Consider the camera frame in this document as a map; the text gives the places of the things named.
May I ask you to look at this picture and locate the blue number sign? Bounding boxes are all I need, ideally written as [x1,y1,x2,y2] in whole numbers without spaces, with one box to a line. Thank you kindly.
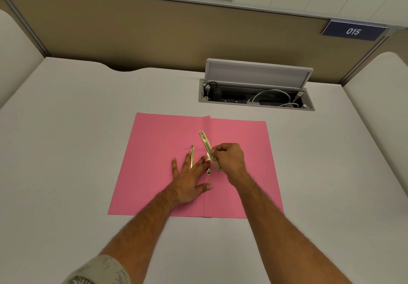
[321,19,388,42]

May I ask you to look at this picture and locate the person's left forearm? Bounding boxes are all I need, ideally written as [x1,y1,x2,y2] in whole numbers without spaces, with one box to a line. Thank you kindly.
[98,190,185,273]

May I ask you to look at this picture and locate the white side divider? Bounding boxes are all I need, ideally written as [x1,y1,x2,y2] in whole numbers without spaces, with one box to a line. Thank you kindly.
[0,9,45,110]
[342,51,408,200]

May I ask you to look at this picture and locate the black power strip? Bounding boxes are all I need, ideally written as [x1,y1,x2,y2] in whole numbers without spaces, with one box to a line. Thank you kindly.
[221,93,250,103]

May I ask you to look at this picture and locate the grey recessed cable box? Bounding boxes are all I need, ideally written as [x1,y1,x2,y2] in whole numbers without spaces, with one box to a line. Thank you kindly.
[198,79,316,112]

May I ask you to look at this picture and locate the person's right forearm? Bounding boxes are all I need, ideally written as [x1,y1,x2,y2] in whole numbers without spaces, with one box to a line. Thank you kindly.
[227,173,353,284]

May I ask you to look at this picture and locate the pink paper folder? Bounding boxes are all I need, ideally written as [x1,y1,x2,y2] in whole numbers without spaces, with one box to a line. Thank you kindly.
[107,112,285,219]

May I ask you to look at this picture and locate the black power adapter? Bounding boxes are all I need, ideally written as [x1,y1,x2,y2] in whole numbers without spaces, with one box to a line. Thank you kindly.
[209,84,224,100]

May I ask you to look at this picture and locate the patterned light shirt sleeve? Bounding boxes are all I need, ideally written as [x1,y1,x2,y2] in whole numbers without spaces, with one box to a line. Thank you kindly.
[61,254,131,284]

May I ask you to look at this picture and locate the gold metal fastener bar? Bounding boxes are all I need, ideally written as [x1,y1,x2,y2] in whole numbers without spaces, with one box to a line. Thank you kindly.
[199,130,222,171]

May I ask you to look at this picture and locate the beige desk partition panel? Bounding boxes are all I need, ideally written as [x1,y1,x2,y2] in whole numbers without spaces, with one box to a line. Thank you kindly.
[3,0,396,86]

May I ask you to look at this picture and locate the person's right hand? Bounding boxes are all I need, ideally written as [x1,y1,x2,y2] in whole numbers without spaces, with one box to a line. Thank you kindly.
[210,143,251,187]

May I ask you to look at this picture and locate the grey cable box lid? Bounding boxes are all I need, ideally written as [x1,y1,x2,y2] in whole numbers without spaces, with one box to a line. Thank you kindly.
[204,58,314,89]

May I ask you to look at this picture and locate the gold metal prong fastener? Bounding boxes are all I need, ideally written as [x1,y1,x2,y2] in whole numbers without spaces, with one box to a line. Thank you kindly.
[190,144,212,176]

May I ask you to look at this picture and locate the white looped cable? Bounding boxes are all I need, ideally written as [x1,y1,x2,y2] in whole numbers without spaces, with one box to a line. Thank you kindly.
[247,89,303,108]

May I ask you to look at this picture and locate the person's left hand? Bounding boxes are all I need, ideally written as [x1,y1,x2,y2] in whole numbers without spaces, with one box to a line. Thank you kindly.
[166,155,212,207]

